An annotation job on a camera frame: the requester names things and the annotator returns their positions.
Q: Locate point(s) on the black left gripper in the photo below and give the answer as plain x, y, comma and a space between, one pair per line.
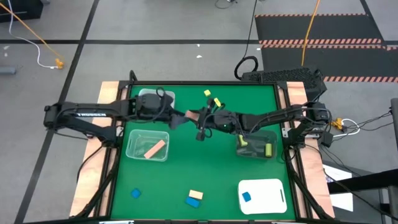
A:
152, 107

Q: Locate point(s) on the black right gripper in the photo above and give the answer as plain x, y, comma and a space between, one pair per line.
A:
224, 121

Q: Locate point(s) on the short orange block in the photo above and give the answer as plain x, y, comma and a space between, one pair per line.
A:
196, 194
192, 115

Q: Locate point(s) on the small yellow cube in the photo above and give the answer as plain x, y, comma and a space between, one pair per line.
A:
207, 92

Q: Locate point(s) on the long orange block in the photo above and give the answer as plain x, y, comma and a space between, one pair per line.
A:
154, 149

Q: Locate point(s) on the yellow-green L block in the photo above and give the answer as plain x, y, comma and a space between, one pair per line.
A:
242, 141

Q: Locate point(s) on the yellow cylinder block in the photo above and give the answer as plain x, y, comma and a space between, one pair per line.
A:
268, 150

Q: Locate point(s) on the blue rectangular block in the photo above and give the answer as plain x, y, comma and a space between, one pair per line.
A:
192, 202

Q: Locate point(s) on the blue half-cylinder block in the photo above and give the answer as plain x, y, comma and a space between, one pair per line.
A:
136, 193

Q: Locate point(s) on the small blue block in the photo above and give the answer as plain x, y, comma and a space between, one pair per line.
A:
246, 196

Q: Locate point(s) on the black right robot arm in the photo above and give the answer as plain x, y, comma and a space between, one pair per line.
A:
280, 116

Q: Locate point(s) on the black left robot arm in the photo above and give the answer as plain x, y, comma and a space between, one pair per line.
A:
90, 113

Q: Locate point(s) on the clear plastic bin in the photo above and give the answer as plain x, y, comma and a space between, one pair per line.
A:
136, 146

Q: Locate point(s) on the green table mat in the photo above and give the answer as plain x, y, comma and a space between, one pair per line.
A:
186, 168

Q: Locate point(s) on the dark smoky plastic bin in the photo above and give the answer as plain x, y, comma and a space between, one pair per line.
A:
255, 152

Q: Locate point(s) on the silver mounting plate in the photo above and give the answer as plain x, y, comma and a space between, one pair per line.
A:
285, 132

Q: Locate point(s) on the black perforated computer case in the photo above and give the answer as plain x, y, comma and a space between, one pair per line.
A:
280, 75

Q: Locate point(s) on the white cutting board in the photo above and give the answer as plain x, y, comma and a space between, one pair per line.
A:
267, 199

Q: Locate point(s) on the black power adapter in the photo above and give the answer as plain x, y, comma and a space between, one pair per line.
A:
326, 138

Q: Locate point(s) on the black hazard-striped floor mat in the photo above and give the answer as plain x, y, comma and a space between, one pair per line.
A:
326, 28

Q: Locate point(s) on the white paper sheet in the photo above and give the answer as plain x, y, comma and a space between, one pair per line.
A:
342, 202

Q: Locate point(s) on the black beam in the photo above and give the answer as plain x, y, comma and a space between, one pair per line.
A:
367, 180

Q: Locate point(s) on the gray flat object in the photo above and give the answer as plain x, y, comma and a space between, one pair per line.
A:
7, 71

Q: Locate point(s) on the black box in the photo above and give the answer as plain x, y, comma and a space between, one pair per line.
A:
28, 9

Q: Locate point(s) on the gray pole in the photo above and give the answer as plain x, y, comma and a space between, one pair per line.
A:
395, 124

